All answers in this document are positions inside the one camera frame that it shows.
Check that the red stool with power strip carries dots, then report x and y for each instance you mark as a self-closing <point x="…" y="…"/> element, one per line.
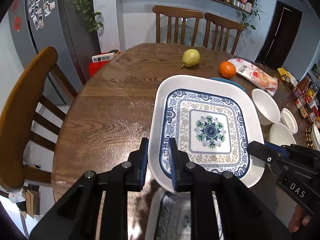
<point x="98" y="61"/>

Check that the small white ramekin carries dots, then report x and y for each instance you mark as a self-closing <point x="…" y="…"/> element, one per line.
<point x="288" y="119"/>

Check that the right green potted plant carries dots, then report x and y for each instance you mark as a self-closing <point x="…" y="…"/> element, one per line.
<point x="252" y="14"/>

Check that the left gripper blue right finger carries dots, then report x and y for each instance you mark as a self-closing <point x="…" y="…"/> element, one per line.
<point x="187" y="176"/>

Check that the blue plate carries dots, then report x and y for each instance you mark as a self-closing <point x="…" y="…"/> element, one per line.
<point x="228" y="81"/>

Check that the wooden chair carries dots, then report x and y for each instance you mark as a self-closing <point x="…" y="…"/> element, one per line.
<point x="18" y="115"/>
<point x="221" y="32"/>
<point x="176" y="26"/>

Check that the large white bowl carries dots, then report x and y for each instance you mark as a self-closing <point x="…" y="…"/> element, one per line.
<point x="280" y="135"/>

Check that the hanging green vine plant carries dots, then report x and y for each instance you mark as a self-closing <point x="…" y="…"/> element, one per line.
<point x="88" y="14"/>

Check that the green pear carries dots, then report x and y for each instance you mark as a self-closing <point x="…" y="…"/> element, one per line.
<point x="191" y="58"/>

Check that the back left wooden chair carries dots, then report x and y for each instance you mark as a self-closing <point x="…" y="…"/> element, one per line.
<point x="176" y="26"/>

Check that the patterned square plate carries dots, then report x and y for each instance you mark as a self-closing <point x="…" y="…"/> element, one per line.
<point x="212" y="121"/>

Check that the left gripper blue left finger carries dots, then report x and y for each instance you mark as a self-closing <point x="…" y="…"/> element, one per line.
<point x="129" y="175"/>

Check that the back right wooden chair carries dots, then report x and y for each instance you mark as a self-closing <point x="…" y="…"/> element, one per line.
<point x="221" y="32"/>

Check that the person's right hand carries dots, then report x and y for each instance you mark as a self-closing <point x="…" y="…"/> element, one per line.
<point x="298" y="218"/>

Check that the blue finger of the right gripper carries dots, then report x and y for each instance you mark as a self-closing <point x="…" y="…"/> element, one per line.
<point x="276" y="148"/>
<point x="262" y="151"/>

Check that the stacked patterned dishes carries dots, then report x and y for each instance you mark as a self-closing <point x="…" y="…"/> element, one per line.
<point x="315" y="137"/>

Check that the wooden bead trivet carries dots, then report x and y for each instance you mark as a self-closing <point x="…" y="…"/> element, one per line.
<point x="308" y="139"/>

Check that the medium white bowl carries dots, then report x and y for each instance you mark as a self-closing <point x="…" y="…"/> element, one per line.
<point x="267" y="109"/>

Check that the grey refrigerator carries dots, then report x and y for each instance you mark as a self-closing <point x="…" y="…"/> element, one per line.
<point x="38" y="24"/>

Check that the dark doorway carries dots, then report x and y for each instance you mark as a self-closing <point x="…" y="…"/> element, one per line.
<point x="281" y="36"/>

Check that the red sauce bottle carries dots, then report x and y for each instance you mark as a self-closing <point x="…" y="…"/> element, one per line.
<point x="301" y="87"/>

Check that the yellow snack packet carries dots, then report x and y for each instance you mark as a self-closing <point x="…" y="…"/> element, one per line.
<point x="287" y="77"/>

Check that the snack bag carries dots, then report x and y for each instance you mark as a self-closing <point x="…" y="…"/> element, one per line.
<point x="255" y="75"/>

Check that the orange fruit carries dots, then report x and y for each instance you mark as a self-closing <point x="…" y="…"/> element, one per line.
<point x="227" y="70"/>

